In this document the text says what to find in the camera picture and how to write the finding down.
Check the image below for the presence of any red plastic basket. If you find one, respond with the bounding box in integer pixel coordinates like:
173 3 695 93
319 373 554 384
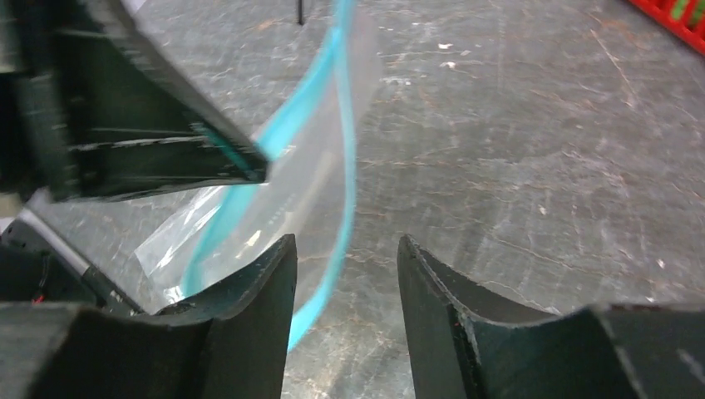
629 0 704 56

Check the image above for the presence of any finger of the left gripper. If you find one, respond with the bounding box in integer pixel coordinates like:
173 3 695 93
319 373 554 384
1 1 269 202

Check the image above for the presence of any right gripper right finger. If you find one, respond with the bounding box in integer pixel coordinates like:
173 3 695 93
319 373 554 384
397 235 704 398

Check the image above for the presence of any clear zip top bag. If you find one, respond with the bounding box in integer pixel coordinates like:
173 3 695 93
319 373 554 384
135 1 382 347

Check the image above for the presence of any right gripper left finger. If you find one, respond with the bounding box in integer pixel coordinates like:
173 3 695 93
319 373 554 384
1 234 298 398

